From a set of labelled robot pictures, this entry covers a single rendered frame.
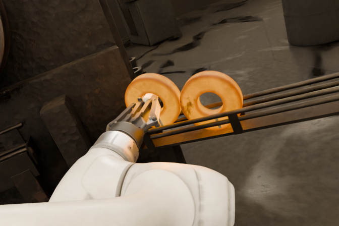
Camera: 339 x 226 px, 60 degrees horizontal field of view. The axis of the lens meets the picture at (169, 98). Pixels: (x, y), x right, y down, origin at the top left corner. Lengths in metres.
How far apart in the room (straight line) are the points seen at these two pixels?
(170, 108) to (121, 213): 0.47
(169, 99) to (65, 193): 0.37
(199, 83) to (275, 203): 0.87
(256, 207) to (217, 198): 1.02
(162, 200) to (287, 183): 1.19
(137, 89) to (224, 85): 0.22
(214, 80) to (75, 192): 0.39
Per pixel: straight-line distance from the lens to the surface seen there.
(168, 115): 0.76
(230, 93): 0.69
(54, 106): 0.89
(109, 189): 0.47
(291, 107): 0.68
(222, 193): 0.42
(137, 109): 0.70
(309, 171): 1.57
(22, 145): 1.02
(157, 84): 0.72
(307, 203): 1.43
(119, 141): 0.56
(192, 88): 0.70
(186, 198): 0.40
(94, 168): 0.49
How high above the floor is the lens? 1.03
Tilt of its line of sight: 23 degrees down
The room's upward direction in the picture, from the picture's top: 19 degrees counter-clockwise
